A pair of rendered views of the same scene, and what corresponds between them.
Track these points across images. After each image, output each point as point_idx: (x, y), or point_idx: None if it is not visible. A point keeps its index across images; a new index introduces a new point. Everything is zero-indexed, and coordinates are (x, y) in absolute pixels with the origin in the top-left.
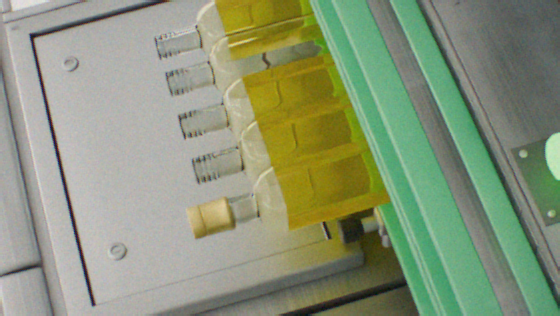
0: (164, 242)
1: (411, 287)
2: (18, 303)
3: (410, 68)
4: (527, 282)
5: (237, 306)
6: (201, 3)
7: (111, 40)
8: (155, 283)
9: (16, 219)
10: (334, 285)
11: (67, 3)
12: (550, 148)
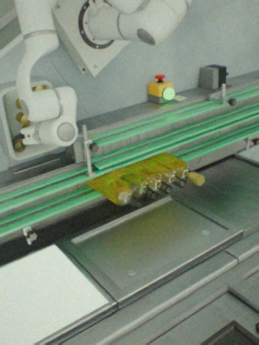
0: (193, 224)
1: (187, 159)
2: (243, 248)
3: (146, 124)
4: (196, 105)
5: None
6: (85, 246)
7: (113, 264)
8: (210, 221)
9: (212, 260)
10: None
11: (98, 283)
12: (169, 92)
